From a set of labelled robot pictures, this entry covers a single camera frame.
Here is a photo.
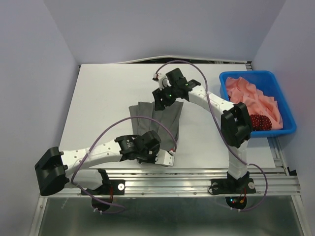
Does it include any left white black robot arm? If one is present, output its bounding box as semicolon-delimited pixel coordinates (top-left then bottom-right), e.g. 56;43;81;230
34;131;166;196

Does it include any blue plastic bin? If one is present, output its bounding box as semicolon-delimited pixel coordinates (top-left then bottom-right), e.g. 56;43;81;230
219;70;298;139

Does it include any grey pleated skirt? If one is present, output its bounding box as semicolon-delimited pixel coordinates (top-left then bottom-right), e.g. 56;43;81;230
128;101;184;151

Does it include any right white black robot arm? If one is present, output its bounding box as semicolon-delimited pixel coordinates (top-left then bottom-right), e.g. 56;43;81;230
153;68;256;195

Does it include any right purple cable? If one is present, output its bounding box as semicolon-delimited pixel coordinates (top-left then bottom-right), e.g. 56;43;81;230
154;60;269;212

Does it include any red polka dot skirt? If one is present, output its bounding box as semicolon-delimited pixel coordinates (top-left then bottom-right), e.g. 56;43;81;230
250;114;272;131

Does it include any aluminium frame rail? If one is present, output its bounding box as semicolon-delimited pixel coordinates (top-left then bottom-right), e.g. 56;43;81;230
39;167;302;197

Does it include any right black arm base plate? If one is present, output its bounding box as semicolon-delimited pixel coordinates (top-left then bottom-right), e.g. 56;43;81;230
208;178;256;195

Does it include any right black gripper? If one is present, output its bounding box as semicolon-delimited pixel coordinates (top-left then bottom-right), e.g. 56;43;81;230
152;83;178;111

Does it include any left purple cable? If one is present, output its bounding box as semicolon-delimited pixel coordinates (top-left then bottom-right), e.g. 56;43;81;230
70;117;178;214

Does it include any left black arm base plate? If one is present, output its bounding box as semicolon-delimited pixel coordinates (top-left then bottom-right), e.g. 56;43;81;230
86;179;125;196

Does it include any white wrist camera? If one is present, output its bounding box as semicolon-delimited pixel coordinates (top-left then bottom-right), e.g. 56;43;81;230
153;73;171;90
155;149;175;167

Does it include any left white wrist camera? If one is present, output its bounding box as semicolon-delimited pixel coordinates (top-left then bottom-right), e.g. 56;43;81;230
155;149;175;167

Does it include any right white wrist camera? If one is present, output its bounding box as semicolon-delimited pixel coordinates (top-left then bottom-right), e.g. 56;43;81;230
153;73;171;90

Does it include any pink skirt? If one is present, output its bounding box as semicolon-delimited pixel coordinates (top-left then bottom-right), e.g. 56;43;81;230
225;77;283;130

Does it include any purple cable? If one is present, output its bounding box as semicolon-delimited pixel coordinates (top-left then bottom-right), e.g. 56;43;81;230
154;60;269;212
70;117;178;214

